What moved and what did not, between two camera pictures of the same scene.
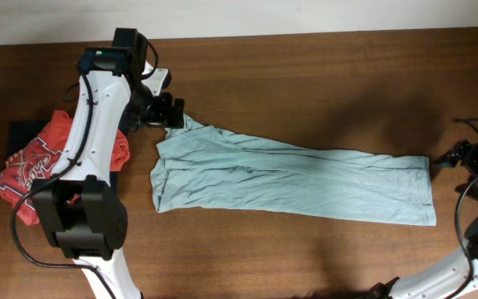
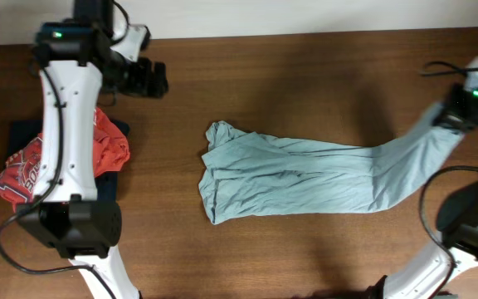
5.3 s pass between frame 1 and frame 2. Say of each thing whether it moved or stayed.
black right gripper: moved
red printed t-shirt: stayed
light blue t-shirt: moved
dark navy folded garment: stayed
